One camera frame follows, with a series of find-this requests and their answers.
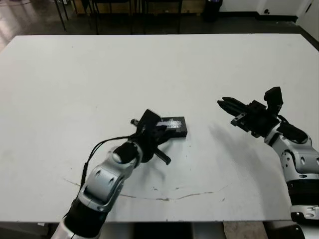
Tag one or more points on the black round door stopper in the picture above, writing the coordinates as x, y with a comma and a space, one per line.
267, 11

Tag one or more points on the black trash bin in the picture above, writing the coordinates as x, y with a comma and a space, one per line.
212, 11

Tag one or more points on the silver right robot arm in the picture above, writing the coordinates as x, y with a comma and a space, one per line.
299, 161

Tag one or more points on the black box lid silver stripe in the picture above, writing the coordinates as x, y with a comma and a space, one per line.
178, 127

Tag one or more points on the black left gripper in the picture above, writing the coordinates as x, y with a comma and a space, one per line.
149, 144

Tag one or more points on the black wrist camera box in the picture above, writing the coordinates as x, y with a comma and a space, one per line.
149, 119
274, 98

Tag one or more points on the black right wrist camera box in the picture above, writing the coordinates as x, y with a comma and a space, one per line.
274, 98

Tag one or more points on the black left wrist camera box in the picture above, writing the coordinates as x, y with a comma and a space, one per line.
149, 119

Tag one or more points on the wooden shipping crate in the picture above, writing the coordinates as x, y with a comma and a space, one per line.
193, 5

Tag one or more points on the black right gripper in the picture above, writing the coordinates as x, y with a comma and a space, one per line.
256, 118

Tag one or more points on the white door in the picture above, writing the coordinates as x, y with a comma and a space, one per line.
310, 12

